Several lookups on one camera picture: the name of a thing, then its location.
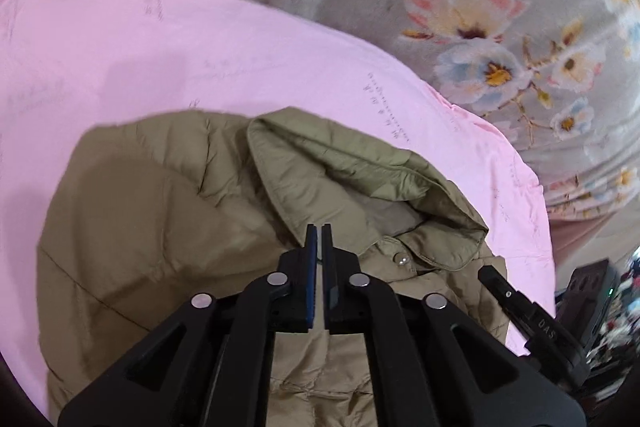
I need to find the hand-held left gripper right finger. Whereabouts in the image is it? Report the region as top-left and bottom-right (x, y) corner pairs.
(321, 224), (587, 427)

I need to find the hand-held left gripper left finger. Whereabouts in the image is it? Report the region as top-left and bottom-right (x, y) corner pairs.
(57, 224), (319, 427)

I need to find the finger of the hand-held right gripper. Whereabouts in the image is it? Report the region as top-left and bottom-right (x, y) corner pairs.
(477, 265), (541, 344)

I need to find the olive quilted puffer jacket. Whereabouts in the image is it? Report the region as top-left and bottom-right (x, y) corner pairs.
(36, 106), (509, 427)

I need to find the pink bed sheet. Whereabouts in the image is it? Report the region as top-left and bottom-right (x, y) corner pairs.
(0, 0), (557, 423)

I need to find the grey floral blanket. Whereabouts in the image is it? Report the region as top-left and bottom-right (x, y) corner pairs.
(127, 0), (640, 220)

